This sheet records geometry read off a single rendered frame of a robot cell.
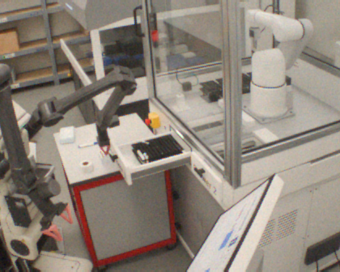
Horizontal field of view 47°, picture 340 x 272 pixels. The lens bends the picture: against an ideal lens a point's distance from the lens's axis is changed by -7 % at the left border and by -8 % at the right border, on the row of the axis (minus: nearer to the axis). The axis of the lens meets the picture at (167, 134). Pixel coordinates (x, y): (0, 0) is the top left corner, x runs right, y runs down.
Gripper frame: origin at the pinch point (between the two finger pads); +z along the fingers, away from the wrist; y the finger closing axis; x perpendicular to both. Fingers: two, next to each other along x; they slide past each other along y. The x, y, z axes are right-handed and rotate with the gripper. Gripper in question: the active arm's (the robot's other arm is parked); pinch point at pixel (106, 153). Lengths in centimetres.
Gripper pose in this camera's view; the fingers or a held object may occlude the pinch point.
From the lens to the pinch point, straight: 230.7
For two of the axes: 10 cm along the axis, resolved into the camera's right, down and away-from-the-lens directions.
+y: -3.7, -4.4, 8.2
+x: -9.2, 2.6, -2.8
